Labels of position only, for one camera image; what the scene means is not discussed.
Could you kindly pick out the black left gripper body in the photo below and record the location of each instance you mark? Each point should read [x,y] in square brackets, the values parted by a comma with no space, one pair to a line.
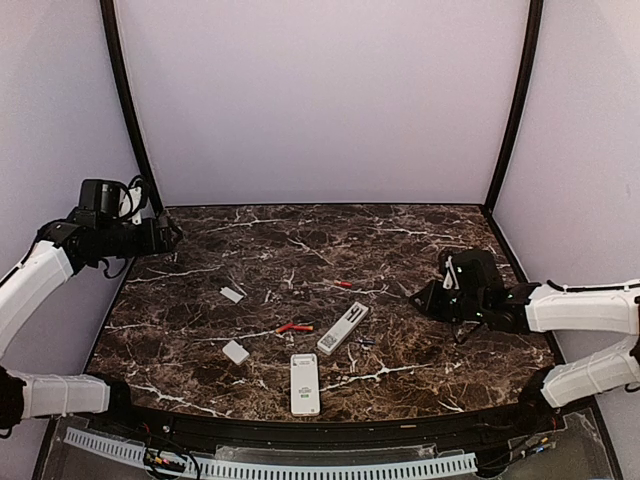
[150,245]

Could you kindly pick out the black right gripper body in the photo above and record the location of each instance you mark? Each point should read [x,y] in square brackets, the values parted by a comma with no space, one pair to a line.
[445,309]

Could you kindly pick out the white KT-16 remote control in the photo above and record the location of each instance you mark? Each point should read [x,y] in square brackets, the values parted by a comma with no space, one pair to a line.
[342,328]

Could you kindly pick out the white battery cover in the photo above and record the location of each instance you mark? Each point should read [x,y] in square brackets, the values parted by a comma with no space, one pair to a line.
[235,352]
[231,295]

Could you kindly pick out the white remote with green buttons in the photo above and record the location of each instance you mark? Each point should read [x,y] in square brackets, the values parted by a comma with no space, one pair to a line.
[304,385]

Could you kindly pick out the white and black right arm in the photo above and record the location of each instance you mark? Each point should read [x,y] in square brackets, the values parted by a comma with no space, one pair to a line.
[471,289]

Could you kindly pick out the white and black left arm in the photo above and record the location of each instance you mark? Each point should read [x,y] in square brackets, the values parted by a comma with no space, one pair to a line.
[52,302]

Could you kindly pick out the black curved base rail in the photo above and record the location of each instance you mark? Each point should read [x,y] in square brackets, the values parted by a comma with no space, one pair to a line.
[484,428]

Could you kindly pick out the white slotted cable duct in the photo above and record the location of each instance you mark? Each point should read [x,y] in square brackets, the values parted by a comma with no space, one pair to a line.
[199,466]

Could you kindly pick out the right black frame post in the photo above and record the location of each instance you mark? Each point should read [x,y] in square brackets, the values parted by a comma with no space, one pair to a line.
[530,43]

